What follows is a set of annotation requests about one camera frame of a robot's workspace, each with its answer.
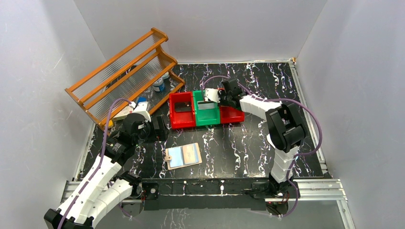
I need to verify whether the small white red box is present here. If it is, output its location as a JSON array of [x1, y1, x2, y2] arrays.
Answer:
[[112, 106, 134, 122]]

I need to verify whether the left red plastic bin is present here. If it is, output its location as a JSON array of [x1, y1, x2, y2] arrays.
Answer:
[[169, 92, 196, 129]]

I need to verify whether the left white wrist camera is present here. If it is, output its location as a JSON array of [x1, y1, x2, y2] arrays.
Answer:
[[129, 101, 151, 122]]

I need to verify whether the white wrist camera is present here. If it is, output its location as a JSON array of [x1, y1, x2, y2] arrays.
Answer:
[[129, 101, 151, 122], [203, 88, 221, 103]]

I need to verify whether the red plastic bin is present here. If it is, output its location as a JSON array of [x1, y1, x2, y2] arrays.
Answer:
[[169, 92, 196, 129], [219, 106, 245, 124]]

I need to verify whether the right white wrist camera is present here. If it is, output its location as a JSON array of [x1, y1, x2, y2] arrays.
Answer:
[[203, 88, 221, 103]]

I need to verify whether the right red plastic bin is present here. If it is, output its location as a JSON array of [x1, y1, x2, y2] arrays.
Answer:
[[219, 106, 245, 124]]

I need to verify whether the orange wooden shelf rack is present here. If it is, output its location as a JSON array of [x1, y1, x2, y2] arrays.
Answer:
[[65, 28, 185, 129]]

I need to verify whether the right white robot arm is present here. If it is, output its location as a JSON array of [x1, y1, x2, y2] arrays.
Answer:
[[217, 79, 307, 198]]

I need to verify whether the small blue cube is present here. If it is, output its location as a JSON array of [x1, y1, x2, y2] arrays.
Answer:
[[136, 97, 148, 103]]

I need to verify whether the green plastic bin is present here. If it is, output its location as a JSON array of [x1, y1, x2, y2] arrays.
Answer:
[[192, 91, 220, 126]]

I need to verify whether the silver card in bin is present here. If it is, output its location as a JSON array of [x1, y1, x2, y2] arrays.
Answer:
[[197, 101, 218, 110]]

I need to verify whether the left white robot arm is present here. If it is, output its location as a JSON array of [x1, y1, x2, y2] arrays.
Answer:
[[44, 112, 169, 229]]

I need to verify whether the beige leather card holder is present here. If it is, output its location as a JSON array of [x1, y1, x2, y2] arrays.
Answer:
[[164, 143, 202, 170]]

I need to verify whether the black card in bin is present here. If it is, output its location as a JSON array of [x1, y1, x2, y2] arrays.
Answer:
[[174, 102, 193, 113]]

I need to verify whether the blue white round jar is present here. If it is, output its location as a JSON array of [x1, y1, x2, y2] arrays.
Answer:
[[152, 77, 165, 93]]

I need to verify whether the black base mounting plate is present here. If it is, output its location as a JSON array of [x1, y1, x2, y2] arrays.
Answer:
[[112, 177, 299, 219]]

